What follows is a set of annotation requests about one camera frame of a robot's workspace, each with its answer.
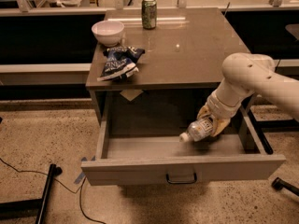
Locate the blue chip bag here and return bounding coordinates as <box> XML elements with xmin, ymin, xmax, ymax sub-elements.
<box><xmin>97</xmin><ymin>46</ymin><xmax>145</xmax><ymax>81</ymax></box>

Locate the black floor cable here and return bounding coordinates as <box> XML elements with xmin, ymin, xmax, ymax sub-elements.
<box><xmin>0</xmin><ymin>157</ymin><xmax>107</xmax><ymax>224</ymax></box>

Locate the clear plastic water bottle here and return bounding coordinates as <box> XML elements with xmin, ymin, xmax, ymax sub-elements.
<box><xmin>179</xmin><ymin>118</ymin><xmax>213</xmax><ymax>142</ymax></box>

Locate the black caster leg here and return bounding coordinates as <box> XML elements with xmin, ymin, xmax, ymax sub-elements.
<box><xmin>272</xmin><ymin>177</ymin><xmax>299</xmax><ymax>196</ymax></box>

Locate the open grey top drawer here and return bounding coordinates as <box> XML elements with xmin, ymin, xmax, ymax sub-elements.
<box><xmin>80</xmin><ymin>88</ymin><xmax>287</xmax><ymax>187</ymax></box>

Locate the white paper tag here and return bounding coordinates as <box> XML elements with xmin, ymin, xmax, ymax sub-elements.
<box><xmin>120</xmin><ymin>90</ymin><xmax>143</xmax><ymax>102</ymax></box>

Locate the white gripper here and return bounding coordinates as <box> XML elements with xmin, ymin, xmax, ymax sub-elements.
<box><xmin>196</xmin><ymin>91</ymin><xmax>241</xmax><ymax>137</ymax></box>

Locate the black floor stand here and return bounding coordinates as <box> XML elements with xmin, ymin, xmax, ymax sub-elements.
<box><xmin>0</xmin><ymin>164</ymin><xmax>62</xmax><ymax>224</ymax></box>

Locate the grey cabinet counter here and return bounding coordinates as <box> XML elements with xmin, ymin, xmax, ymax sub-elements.
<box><xmin>86</xmin><ymin>7</ymin><xmax>249</xmax><ymax>119</ymax></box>

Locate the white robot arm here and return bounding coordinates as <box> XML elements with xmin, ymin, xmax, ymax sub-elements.
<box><xmin>197</xmin><ymin>53</ymin><xmax>299</xmax><ymax>136</ymax></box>

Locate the white bowl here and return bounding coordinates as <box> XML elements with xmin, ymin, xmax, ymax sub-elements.
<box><xmin>92</xmin><ymin>21</ymin><xmax>124</xmax><ymax>47</ymax></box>

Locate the green soda can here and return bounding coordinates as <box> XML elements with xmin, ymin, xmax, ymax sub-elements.
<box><xmin>141</xmin><ymin>0</ymin><xmax>157</xmax><ymax>30</ymax></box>

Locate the black drawer handle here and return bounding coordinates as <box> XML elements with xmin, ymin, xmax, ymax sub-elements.
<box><xmin>165</xmin><ymin>173</ymin><xmax>197</xmax><ymax>185</ymax></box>

